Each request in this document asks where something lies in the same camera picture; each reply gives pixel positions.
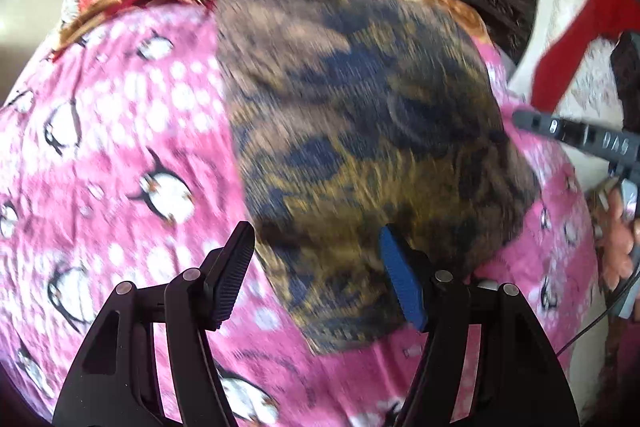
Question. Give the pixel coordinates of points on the dark brown cloth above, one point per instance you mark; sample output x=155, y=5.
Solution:
x=627, y=82

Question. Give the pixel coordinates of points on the pink penguin print blanket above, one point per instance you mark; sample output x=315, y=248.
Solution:
x=125, y=117

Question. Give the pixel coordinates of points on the brown patterned garment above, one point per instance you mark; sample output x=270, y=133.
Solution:
x=350, y=107

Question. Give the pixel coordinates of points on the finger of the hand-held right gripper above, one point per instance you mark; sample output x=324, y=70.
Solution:
x=550, y=124

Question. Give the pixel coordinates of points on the red cloth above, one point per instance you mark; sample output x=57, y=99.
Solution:
x=600, y=7

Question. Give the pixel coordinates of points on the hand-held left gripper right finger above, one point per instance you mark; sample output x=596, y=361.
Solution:
x=402, y=279

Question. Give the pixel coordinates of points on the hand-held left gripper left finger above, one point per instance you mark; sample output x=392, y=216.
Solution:
x=227, y=277

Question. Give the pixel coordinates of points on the person's right hand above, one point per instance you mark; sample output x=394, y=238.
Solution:
x=617, y=242

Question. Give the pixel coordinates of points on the white armchair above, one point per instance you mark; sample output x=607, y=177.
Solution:
x=560, y=7

